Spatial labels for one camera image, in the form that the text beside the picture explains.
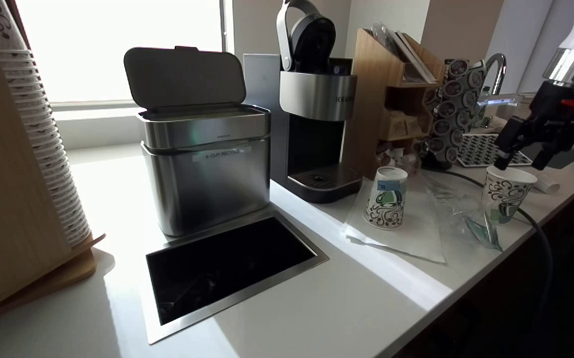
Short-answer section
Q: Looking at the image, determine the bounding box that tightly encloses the black silver coffee machine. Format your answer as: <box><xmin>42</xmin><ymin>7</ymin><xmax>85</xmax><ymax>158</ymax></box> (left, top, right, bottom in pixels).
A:
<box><xmin>276</xmin><ymin>0</ymin><xmax>359</xmax><ymax>202</ymax></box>

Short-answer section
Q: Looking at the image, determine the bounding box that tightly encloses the steel-framed counter trash opening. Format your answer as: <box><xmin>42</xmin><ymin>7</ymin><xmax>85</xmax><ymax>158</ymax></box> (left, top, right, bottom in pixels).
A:
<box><xmin>141</xmin><ymin>208</ymin><xmax>328</xmax><ymax>343</ymax></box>

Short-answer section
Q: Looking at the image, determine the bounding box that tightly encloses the upside-down patterned paper cup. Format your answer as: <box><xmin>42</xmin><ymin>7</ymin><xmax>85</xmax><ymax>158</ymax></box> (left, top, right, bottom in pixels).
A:
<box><xmin>365</xmin><ymin>164</ymin><xmax>407</xmax><ymax>228</ymax></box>

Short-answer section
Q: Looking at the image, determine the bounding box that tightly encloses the wooden condiment organizer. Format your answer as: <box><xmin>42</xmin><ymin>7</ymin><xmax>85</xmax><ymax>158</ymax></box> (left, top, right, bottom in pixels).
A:
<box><xmin>341</xmin><ymin>27</ymin><xmax>445</xmax><ymax>178</ymax></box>

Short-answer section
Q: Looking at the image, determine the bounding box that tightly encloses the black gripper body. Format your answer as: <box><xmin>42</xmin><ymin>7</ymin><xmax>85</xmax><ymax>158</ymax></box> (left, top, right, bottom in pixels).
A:
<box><xmin>514</xmin><ymin>81</ymin><xmax>574</xmax><ymax>148</ymax></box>

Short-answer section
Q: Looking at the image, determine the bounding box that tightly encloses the right-side-up patterned paper cup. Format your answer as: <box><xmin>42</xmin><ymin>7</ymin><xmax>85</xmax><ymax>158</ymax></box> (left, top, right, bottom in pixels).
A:
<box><xmin>481</xmin><ymin>164</ymin><xmax>538</xmax><ymax>222</ymax></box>

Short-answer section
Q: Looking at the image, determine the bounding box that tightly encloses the wooden cup holder box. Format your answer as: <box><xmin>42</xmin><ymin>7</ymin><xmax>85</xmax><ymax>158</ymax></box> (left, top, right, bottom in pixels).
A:
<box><xmin>0</xmin><ymin>0</ymin><xmax>107</xmax><ymax>325</ymax></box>

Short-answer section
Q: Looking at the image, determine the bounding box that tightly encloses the stack of paper cups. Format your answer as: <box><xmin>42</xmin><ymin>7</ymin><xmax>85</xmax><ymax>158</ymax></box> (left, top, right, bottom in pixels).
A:
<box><xmin>0</xmin><ymin>0</ymin><xmax>91</xmax><ymax>246</ymax></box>

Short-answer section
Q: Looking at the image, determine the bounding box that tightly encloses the clear zip plastic bag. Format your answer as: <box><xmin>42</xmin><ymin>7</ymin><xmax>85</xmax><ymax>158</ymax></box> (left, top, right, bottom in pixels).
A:
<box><xmin>427</xmin><ymin>174</ymin><xmax>502</xmax><ymax>248</ymax></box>

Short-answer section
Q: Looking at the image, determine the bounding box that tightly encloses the grey cable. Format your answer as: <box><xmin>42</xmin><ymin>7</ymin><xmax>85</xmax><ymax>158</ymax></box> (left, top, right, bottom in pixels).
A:
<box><xmin>431</xmin><ymin>164</ymin><xmax>556</xmax><ymax>333</ymax></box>

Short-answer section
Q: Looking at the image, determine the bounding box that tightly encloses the stainless steel trash bin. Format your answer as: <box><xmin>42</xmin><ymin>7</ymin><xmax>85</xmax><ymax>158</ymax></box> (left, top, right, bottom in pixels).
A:
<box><xmin>123</xmin><ymin>45</ymin><xmax>270</xmax><ymax>238</ymax></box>

